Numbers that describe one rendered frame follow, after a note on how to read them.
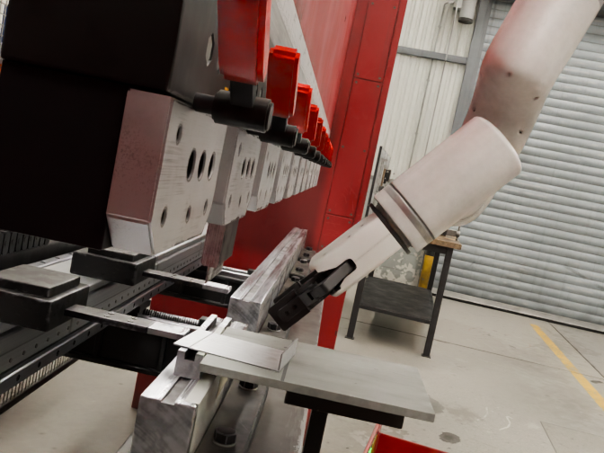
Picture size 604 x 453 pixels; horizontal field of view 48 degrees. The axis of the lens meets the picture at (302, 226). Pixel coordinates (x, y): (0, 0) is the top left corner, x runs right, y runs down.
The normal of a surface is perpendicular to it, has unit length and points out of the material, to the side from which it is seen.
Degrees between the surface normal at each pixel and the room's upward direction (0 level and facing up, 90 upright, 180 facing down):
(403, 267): 90
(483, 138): 74
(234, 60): 139
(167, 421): 90
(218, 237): 90
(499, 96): 147
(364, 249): 90
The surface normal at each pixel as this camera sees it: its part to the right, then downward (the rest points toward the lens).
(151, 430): -0.06, 0.07
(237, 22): -0.19, 0.79
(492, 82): -0.77, 0.62
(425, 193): -0.20, -0.10
